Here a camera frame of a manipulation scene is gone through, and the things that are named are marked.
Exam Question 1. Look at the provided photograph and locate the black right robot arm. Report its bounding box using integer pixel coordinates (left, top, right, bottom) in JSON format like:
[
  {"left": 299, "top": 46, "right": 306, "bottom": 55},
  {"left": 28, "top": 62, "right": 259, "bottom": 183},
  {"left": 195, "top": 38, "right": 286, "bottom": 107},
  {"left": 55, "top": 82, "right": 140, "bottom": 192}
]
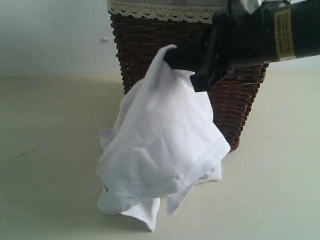
[{"left": 164, "top": 0, "right": 320, "bottom": 92}]

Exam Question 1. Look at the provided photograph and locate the dark brown wicker basket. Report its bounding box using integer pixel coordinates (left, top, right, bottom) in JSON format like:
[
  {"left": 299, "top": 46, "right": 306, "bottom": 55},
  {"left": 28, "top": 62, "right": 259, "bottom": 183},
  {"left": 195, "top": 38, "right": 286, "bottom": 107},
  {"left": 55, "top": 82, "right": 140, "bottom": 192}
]
[{"left": 110, "top": 13, "right": 268, "bottom": 151}]

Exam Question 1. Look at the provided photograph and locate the white t-shirt with red logo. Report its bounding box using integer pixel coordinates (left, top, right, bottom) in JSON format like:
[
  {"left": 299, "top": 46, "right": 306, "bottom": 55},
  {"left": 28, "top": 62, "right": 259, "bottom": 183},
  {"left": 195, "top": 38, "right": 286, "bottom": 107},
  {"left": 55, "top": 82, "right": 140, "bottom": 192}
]
[{"left": 96, "top": 45, "right": 231, "bottom": 230}]

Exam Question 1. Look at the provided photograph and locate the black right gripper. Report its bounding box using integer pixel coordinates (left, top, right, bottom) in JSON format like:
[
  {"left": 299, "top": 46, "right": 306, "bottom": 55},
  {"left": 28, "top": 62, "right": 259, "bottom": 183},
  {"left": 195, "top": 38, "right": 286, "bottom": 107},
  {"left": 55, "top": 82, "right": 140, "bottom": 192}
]
[{"left": 163, "top": 4, "right": 270, "bottom": 92}]

